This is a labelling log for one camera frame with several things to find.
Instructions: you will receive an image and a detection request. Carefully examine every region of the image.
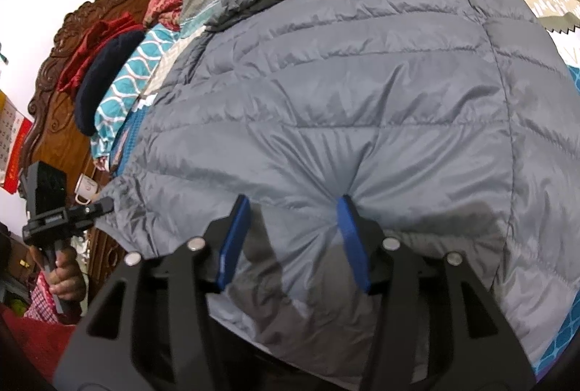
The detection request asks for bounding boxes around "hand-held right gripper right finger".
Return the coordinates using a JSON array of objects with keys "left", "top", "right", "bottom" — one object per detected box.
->
[{"left": 336, "top": 194, "right": 536, "bottom": 391}]

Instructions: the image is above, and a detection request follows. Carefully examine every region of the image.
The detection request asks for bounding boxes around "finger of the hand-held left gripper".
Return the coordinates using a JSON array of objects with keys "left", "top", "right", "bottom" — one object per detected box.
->
[{"left": 68, "top": 197, "right": 115, "bottom": 229}]

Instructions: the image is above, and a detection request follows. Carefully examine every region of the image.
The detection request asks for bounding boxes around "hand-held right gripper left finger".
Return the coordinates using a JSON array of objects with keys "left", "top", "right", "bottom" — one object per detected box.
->
[{"left": 54, "top": 194, "right": 252, "bottom": 391}]

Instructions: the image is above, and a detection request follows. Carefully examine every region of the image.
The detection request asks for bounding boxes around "grey puffer jacket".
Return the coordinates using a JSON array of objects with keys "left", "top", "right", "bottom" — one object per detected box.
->
[{"left": 97, "top": 0, "right": 580, "bottom": 379}]

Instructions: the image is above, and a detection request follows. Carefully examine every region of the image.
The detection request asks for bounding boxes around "person's left hand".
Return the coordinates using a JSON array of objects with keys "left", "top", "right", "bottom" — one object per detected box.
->
[{"left": 46, "top": 245, "right": 88, "bottom": 304}]

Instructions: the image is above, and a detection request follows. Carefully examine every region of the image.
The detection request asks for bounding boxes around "white mug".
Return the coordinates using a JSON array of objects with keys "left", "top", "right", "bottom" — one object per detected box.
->
[{"left": 74, "top": 174, "right": 100, "bottom": 204}]

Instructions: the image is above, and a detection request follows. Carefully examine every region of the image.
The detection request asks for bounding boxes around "carved wooden headboard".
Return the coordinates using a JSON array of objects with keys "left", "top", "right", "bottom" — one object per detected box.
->
[{"left": 22, "top": 0, "right": 182, "bottom": 298}]

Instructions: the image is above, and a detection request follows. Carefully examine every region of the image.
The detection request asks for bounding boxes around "dark knit cap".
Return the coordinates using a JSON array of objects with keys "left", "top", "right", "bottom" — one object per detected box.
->
[{"left": 75, "top": 30, "right": 146, "bottom": 136}]

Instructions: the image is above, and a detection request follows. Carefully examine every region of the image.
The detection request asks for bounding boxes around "teal patterned pillow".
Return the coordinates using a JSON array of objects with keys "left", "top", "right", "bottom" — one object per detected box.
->
[{"left": 91, "top": 24, "right": 183, "bottom": 159}]

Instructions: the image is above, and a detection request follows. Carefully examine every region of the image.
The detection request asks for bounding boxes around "red garment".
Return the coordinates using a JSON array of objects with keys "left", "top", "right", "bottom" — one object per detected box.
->
[{"left": 0, "top": 309, "right": 79, "bottom": 383}]

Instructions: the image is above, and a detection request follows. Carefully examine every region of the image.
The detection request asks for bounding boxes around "blue checked bedsheet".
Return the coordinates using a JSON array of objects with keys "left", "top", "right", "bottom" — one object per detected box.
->
[{"left": 111, "top": 65, "right": 580, "bottom": 379}]

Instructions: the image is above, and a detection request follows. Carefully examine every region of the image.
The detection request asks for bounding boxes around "wall calendar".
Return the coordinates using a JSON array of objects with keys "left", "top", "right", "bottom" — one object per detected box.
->
[{"left": 0, "top": 90, "right": 34, "bottom": 195}]

